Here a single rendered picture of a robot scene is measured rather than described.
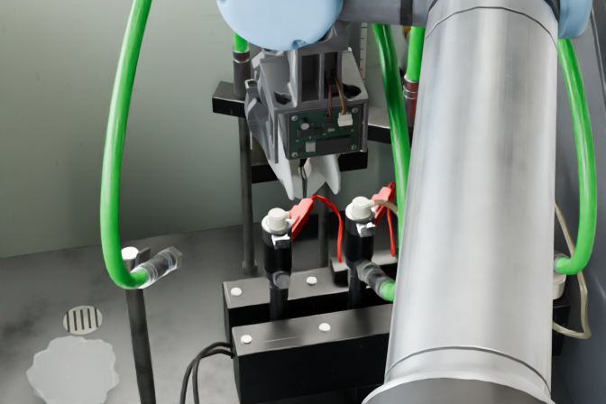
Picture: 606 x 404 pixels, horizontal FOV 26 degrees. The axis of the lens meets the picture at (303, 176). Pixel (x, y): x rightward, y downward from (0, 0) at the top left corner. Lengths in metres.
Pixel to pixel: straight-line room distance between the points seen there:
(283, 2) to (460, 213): 0.20
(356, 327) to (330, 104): 0.41
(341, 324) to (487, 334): 0.73
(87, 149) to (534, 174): 0.92
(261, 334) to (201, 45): 0.33
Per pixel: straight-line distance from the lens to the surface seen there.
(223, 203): 1.59
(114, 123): 0.98
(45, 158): 1.51
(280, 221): 1.22
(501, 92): 0.68
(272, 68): 0.98
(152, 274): 1.11
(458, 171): 0.64
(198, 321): 1.51
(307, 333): 1.30
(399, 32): 1.47
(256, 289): 1.34
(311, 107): 0.94
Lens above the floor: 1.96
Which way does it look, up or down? 43 degrees down
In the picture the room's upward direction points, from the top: straight up
